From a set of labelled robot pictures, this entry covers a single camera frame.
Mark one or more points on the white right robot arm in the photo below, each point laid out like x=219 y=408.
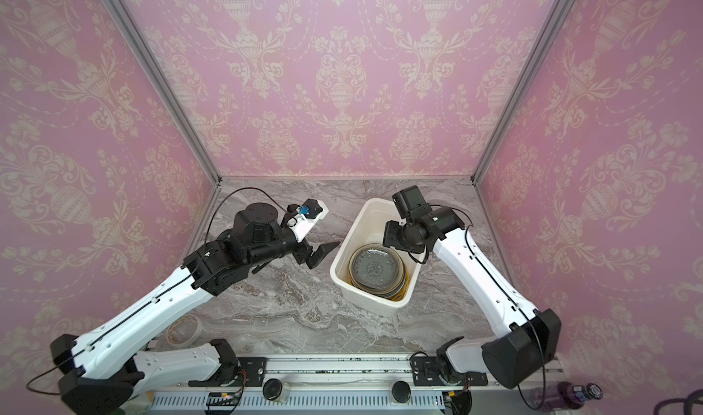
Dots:
x=525 y=338

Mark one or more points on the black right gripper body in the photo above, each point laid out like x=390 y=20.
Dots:
x=402 y=237

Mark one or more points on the roll of tape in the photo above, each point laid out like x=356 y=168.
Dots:
x=184 y=332

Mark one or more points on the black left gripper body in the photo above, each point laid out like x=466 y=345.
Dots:
x=304 y=251

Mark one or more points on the white plastic bin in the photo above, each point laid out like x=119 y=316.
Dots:
x=368 y=229

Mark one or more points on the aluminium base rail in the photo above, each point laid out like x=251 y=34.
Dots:
x=337 y=384

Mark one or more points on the cream plate with leaf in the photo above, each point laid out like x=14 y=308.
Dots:
x=405 y=291

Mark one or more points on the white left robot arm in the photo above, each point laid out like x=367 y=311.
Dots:
x=106 y=367

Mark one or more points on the purple drink bottle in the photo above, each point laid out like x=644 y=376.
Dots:
x=568 y=396

